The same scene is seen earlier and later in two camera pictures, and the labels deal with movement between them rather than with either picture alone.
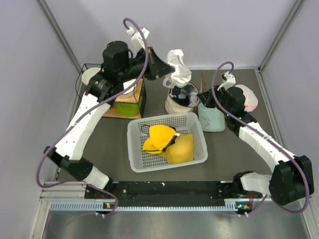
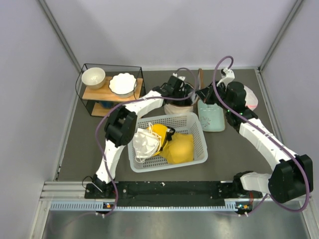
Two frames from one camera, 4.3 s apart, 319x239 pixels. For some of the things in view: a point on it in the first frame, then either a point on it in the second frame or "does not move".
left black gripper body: x=138 y=64 → x=180 y=93
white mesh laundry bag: x=251 y=101 does not move
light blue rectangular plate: x=211 y=119 does not move
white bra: x=182 y=74 → x=146 y=143
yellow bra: x=164 y=139 does not move
